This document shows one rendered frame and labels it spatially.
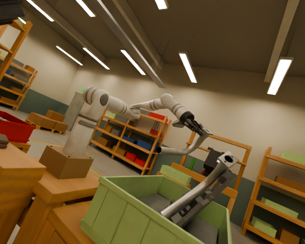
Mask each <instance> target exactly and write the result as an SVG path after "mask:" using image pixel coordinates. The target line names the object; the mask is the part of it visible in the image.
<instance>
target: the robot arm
mask: <svg viewBox="0 0 305 244"><path fill-rule="evenodd" d="M82 96H83V99H84V101H85V102H86V103H87V104H89V105H91V106H90V107H89V108H88V109H86V110H81V111H80V112H79V114H78V116H77V119H76V121H75V123H74V126H73V128H72V130H71V132H70V135H69V137H68V139H67V141H66V144H65V146H64V148H63V150H62V151H63V152H64V153H66V154H69V155H72V156H77V157H82V156H84V155H85V152H86V150H87V147H88V145H89V143H90V140H91V138H92V134H93V132H94V129H95V127H96V125H97V122H98V120H99V119H100V118H101V117H102V115H103V113H104V111H105V109H106V110H108V111H110V112H112V113H115V114H117V115H121V116H124V117H126V118H127V119H129V120H132V121H136V120H138V119H139V118H140V108H143V109H145V110H148V111H155V110H159V109H167V108H168V109H169V110H170V111H171V112H172V113H173V114H174V115H175V116H176V118H177V120H176V121H173V122H172V125H173V126H174V127H179V128H183V127H184V126H186V127H188V128H189V129H190V130H191V131H193V132H195V133H197V134H198V135H199V136H200V137H204V136H205V134H204V133H203V130H202V129H201V128H204V127H203V125H202V124H201V123H200V124H199V123H198V122H197V121H196V120H194V118H195V116H194V115H193V114H192V113H191V112H190V111H189V110H188V109H186V108H185V107H184V106H183V105H182V104H180V103H179V102H177V100H176V98H174V97H173V96H171V95H170V94H168V93H165V94H163V95H162V96H161V99H154V100H151V101H148V102H144V103H138V104H133V105H130V106H128V105H127V103H126V102H124V101H123V100H121V99H119V98H116V97H113V96H109V93H108V92H107V91H106V90H104V89H101V88H98V87H87V88H86V89H85V90H84V91H83V94H82Z"/></svg>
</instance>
